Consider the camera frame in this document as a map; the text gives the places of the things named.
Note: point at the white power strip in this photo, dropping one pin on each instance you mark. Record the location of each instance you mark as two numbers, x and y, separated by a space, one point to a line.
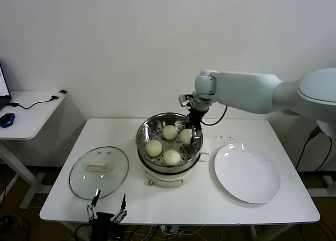
170 229

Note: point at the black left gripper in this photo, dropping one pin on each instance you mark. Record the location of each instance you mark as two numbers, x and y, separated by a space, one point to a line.
103 224

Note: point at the stainless steel steamer basket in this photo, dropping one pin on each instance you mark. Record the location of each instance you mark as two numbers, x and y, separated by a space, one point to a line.
152 125

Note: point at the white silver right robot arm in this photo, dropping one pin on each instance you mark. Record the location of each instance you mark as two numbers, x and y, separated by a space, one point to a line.
249 91

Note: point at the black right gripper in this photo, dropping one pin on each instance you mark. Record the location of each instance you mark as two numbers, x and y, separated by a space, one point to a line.
196 115

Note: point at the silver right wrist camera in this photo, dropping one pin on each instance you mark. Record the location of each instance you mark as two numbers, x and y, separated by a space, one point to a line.
185 99

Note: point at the white electric cooker base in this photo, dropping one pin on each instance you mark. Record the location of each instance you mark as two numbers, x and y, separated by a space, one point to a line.
162 182

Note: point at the blue computer mouse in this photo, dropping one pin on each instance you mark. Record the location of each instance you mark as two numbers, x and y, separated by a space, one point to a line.
7 119

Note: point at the white steamed baozi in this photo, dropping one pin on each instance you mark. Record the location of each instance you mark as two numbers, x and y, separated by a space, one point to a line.
169 132
186 137
154 148
172 157

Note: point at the computer monitor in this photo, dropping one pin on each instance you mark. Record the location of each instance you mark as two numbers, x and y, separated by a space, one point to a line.
3 86

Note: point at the white side desk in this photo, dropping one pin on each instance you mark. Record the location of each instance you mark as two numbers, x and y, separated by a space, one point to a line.
31 120

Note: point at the white round plate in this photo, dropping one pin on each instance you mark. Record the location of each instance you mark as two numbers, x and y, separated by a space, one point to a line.
246 172

